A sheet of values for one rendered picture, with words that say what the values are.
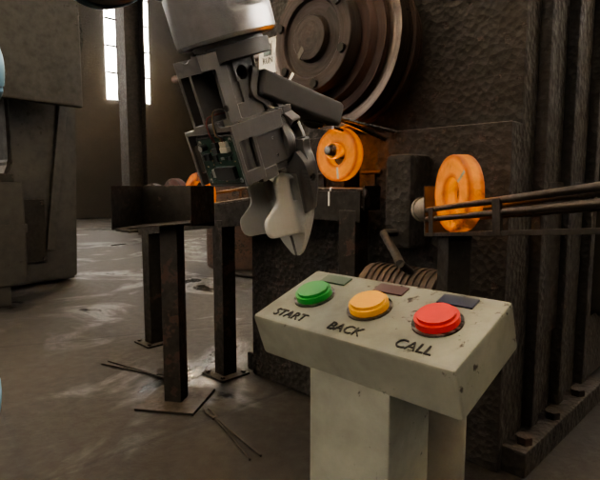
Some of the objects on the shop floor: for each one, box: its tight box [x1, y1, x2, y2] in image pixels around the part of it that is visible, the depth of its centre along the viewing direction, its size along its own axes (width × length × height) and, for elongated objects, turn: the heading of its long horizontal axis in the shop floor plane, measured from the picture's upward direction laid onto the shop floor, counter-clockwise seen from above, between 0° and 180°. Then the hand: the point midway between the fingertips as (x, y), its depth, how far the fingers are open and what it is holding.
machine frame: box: [248, 0, 600, 478], centre depth 177 cm, size 73×108×176 cm
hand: (300, 240), depth 53 cm, fingers closed
